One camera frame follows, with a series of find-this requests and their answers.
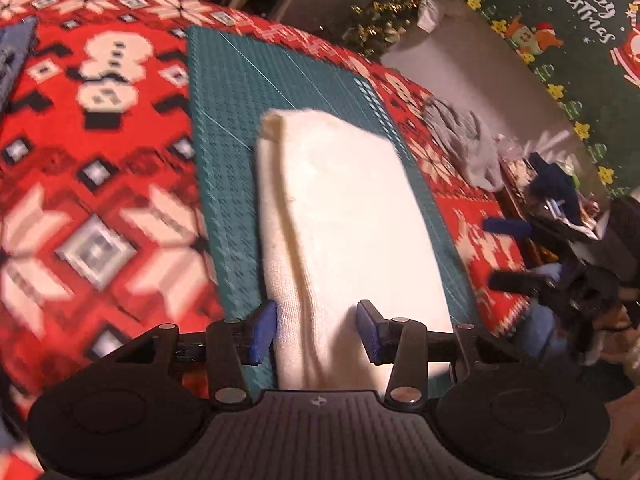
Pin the small tinsel christmas tree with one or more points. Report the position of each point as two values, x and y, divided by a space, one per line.
385 25

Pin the green cutting mat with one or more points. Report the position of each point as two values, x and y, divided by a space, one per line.
225 110

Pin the grey cloth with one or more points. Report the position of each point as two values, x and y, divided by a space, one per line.
465 145

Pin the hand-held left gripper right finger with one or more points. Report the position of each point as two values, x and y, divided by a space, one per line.
370 332

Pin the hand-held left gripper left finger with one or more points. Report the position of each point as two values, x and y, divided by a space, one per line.
262 332

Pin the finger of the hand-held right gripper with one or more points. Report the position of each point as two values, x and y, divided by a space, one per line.
505 229
515 281

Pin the person's blue jeans leg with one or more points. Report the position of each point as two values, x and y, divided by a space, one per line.
545 330

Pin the box of mixed clothes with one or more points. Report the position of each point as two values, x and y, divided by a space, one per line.
515 195

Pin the white knit sweater vest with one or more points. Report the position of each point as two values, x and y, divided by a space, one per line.
340 220

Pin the blue folded cloth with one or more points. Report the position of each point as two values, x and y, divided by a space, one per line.
15 60

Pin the green christmas wall banner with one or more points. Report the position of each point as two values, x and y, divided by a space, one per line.
560 35

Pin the red patterned blanket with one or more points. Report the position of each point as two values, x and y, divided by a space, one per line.
100 185

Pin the dark navy cloth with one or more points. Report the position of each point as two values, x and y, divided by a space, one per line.
555 185

